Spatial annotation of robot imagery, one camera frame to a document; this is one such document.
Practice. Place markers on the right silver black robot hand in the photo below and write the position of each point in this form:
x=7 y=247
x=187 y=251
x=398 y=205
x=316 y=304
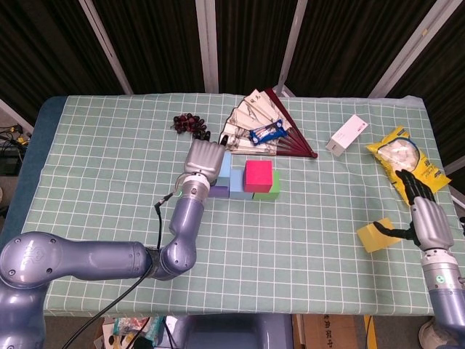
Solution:
x=430 y=225

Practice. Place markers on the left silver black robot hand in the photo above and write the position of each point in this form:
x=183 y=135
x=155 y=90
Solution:
x=203 y=158

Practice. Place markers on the light blue foam cube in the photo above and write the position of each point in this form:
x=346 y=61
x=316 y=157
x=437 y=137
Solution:
x=238 y=185
x=226 y=167

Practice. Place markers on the purple foam cube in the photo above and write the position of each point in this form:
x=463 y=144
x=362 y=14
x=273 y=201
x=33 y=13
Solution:
x=219 y=191

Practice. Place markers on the red foam cube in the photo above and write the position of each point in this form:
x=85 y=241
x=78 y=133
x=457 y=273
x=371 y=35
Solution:
x=258 y=176

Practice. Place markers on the yellow foam cube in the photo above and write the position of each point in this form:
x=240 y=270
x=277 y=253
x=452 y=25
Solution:
x=374 y=238

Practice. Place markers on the green foam cube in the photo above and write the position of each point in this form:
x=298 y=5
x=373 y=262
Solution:
x=270 y=192

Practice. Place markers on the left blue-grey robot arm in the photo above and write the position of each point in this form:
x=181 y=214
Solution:
x=109 y=254

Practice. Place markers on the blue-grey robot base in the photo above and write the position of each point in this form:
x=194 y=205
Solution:
x=232 y=332

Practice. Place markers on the dark red grape bunch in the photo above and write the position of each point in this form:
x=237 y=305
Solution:
x=185 y=123

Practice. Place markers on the painted paper folding fan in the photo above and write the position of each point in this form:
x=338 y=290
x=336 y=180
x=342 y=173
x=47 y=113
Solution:
x=247 y=116

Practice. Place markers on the blue snack wrapper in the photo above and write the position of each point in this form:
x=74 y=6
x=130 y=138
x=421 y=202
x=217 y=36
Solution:
x=268 y=132

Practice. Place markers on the yellow snack bag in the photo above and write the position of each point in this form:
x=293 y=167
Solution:
x=399 y=152

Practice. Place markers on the white shoe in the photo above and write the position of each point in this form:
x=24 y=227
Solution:
x=430 y=334

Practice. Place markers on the white cardboard box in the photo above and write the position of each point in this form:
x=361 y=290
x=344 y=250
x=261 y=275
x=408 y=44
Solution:
x=347 y=136

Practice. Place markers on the dark pleated curtain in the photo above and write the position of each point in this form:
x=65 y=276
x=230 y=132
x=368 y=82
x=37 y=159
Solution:
x=160 y=40

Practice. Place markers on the green checked tablecloth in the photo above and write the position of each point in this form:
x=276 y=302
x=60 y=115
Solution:
x=290 y=261

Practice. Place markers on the brown cardboard box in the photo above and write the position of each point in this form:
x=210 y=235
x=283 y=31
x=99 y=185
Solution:
x=327 y=332

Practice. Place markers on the blue padded table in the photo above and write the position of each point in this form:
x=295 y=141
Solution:
x=32 y=152

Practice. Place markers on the colourful printed bag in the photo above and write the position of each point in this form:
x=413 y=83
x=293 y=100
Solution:
x=127 y=331

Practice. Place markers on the white metal frame post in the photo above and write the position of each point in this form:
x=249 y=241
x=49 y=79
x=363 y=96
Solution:
x=207 y=43
x=105 y=47
x=410 y=47
x=292 y=47

